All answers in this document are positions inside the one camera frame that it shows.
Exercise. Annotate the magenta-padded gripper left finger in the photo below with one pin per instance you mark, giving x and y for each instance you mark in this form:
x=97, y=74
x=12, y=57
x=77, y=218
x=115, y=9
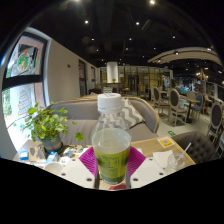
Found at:
x=78, y=173

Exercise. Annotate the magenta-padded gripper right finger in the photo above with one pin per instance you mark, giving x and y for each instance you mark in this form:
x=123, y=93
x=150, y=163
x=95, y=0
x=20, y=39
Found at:
x=146, y=171

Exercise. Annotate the clear bottle with green label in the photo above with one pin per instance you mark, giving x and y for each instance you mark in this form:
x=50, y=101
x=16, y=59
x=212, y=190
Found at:
x=111, y=153

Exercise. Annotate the white paper napkin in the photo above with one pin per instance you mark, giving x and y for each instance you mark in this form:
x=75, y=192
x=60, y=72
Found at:
x=161, y=158

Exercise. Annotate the small blue white carton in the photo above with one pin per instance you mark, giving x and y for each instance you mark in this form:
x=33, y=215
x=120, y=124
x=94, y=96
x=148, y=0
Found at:
x=51, y=157

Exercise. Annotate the clear plastic cup with straw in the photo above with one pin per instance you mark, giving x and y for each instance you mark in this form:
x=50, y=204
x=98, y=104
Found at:
x=176, y=161

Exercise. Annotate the yellow white square card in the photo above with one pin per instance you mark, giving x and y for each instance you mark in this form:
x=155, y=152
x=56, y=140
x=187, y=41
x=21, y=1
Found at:
x=165, y=141

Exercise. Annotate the white booklet stack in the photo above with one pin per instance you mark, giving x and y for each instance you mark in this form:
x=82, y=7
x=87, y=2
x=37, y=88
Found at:
x=37, y=154

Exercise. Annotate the dark tufted chair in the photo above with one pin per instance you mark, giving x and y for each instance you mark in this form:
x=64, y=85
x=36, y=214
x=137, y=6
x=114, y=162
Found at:
x=196, y=146

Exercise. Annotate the grey curved sofa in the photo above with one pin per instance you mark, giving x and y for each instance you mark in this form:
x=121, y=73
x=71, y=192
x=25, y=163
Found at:
x=80, y=116

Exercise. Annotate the small blue pack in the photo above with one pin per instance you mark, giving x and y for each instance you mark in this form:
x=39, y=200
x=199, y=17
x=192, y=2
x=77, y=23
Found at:
x=23, y=155

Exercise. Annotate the green potted plant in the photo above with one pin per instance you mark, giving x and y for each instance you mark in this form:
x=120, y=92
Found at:
x=46, y=125

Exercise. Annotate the group of dining chairs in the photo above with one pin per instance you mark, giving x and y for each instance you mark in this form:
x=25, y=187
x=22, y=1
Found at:
x=175, y=103

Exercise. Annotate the group of ceiling lights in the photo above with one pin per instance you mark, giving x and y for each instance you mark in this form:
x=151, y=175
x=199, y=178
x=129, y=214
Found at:
x=136, y=23

